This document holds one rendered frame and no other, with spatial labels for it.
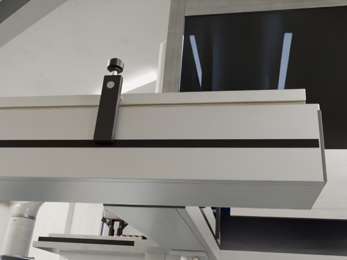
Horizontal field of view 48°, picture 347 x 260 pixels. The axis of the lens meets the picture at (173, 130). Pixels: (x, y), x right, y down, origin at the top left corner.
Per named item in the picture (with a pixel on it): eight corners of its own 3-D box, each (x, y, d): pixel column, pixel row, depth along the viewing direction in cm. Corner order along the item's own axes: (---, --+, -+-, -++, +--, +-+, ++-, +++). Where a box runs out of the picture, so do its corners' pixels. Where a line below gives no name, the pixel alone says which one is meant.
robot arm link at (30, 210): (5, 217, 189) (17, 171, 199) (38, 225, 202) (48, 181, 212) (18, 215, 182) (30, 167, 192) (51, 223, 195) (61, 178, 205)
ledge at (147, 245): (189, 254, 118) (189, 247, 119) (182, 248, 107) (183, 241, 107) (144, 252, 121) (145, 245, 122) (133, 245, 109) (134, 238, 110)
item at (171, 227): (173, 260, 119) (177, 209, 125) (224, 262, 116) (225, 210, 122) (93, 205, 58) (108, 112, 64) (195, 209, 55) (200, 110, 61)
